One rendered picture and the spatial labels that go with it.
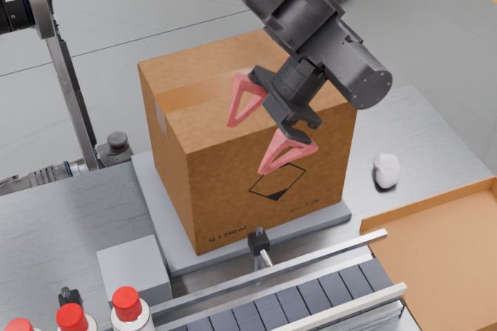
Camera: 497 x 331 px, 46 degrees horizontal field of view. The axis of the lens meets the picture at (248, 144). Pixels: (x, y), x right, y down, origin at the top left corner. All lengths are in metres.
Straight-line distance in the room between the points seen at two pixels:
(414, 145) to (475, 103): 1.50
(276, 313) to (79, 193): 0.48
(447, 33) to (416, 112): 1.81
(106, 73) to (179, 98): 1.91
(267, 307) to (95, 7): 2.55
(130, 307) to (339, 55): 0.40
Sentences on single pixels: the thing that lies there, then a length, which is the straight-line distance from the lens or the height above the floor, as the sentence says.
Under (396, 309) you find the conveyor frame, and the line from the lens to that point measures 1.02.
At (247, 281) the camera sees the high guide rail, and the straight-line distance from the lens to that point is 0.91.
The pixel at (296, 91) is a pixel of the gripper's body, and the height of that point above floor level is 1.27.
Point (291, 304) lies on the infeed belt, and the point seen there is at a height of 0.88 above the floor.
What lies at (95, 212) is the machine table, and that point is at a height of 0.83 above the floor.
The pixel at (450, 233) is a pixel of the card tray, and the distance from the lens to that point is 1.18.
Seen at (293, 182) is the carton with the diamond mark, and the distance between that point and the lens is 1.03.
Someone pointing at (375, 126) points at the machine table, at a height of 0.83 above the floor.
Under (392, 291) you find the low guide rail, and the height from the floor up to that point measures 0.92.
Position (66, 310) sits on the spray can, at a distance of 0.78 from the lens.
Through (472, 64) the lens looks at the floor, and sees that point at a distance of 3.02.
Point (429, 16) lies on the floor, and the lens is 3.29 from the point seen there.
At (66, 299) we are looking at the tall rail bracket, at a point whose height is 0.98.
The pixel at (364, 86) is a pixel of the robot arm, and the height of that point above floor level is 1.32.
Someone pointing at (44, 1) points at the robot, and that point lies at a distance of 1.17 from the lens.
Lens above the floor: 1.74
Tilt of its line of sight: 46 degrees down
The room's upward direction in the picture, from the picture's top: straight up
